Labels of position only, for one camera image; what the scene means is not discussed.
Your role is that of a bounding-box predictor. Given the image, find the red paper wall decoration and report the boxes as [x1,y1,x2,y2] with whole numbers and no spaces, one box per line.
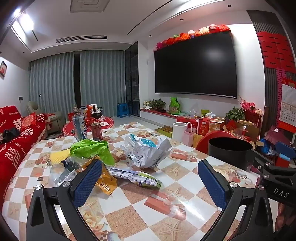
[257,31,293,69]

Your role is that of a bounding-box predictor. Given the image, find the person's right hand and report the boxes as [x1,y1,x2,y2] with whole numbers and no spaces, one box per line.
[275,202,296,232]

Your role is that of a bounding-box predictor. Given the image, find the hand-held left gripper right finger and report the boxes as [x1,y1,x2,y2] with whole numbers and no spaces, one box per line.
[197,159,281,241]

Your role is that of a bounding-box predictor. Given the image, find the tall blue white can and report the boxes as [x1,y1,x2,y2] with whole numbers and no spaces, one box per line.
[72,114,88,142]

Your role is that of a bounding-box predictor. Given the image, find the tray of brown fruits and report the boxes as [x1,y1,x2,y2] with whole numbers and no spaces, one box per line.
[155,125,173,139]

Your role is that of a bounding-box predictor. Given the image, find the low white television bench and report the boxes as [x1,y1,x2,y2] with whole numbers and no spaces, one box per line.
[140,108,183,128]

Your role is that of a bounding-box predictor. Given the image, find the pink gift bag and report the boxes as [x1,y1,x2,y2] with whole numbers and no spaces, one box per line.
[184,123,197,147]

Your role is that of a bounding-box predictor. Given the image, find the red cushion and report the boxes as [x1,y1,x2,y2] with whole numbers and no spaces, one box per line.
[22,112,37,132]

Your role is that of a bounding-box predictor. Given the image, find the ceiling air vent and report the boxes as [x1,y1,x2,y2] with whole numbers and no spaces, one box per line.
[55,35,108,44]

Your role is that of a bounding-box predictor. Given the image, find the red gift box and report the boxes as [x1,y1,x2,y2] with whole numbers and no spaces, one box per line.
[276,154,291,168]

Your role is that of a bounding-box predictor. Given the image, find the blue plastic bag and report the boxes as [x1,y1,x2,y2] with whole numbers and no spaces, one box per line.
[260,138,275,155]

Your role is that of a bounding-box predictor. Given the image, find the black table caddy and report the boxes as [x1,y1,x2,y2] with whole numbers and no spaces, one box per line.
[89,105,103,118]

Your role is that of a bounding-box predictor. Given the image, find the green white snack wrapper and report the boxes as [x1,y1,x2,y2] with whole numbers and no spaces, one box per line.
[109,167,162,189]

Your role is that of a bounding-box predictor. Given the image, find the ceiling light panel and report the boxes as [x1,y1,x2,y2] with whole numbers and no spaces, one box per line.
[69,0,107,13]

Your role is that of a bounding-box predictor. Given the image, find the green snack bag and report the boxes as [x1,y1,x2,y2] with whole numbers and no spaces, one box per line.
[169,97,181,114]

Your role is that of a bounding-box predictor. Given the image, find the blue plastic stool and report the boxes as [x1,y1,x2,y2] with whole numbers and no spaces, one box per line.
[117,103,129,118]

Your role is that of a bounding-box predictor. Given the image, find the white cylindrical bin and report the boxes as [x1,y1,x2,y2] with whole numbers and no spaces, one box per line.
[173,122,187,141]

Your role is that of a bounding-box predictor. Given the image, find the green plastic bag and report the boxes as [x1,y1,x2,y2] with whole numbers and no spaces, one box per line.
[70,139,115,166]

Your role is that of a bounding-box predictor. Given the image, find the red flower basket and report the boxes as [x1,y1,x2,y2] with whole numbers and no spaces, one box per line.
[245,109,263,128]

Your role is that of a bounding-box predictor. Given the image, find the red drink can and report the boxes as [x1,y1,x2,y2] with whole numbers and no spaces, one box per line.
[90,122,103,142]

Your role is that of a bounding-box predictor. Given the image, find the pink artificial flowers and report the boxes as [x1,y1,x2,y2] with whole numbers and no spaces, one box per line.
[239,96,264,115]

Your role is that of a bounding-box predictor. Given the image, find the yellow gift box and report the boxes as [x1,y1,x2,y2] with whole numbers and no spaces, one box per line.
[193,133,208,149]

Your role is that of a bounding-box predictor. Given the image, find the wall calendar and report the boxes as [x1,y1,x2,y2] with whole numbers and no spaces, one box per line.
[279,77,296,133]

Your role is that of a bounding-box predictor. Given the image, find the dark cloth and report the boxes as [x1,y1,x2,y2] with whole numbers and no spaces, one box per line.
[0,127,21,144]

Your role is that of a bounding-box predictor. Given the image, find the sofa with red cover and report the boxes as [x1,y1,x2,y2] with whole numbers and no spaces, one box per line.
[0,105,49,204]

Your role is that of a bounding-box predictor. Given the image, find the pale translucent snack wrapper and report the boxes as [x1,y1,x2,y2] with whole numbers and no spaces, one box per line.
[48,160,78,188]

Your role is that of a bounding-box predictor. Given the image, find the yellow foam fruit net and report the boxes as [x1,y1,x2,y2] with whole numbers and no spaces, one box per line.
[50,149,71,165]

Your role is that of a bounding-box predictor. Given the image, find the large black television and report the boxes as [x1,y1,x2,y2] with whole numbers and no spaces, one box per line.
[154,31,238,99]

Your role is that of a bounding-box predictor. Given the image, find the trailing potted plant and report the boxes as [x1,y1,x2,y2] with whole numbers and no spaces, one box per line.
[150,98,166,110]

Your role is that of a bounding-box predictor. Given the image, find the yellow snack packet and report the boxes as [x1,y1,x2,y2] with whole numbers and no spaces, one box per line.
[96,164,119,195]

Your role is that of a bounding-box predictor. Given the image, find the grey curtain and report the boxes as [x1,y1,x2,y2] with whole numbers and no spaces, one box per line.
[80,50,126,117]
[29,52,75,116]

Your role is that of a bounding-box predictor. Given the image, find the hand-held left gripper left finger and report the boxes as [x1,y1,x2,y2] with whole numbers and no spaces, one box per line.
[25,159,103,241]

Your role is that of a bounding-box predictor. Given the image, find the leafy potted plant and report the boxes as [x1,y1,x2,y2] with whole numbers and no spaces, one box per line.
[225,106,245,121]

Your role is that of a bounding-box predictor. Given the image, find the red plastic chair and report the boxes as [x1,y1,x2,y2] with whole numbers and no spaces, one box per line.
[196,130,236,151]

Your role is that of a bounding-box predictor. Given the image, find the open cardboard box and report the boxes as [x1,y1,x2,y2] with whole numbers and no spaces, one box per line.
[222,122,260,144]

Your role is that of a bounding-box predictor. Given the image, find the paper flower garland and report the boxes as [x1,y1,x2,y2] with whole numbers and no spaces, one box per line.
[153,24,230,52]

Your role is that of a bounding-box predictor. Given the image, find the round red table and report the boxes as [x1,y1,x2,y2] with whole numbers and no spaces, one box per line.
[63,116,115,138]

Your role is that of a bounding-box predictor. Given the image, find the framed wall picture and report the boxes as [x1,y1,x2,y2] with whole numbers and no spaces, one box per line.
[0,61,8,80]

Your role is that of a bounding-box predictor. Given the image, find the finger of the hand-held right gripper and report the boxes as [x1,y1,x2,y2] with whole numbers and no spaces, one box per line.
[275,141,296,160]
[250,149,269,168]

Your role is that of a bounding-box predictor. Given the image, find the maroon garment bag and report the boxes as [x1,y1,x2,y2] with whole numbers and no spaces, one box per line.
[264,126,286,145]

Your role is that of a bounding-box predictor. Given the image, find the red waffle box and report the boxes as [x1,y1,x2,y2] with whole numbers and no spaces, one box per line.
[197,117,225,136]

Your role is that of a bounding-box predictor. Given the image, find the beige armchair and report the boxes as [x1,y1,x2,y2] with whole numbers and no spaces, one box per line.
[26,101,65,135]

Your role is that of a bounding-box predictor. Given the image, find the dark glass cabinet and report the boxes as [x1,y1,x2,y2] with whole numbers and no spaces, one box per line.
[125,41,141,116]

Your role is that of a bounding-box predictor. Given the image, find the black round bin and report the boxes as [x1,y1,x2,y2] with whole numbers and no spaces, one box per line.
[208,137,253,171]

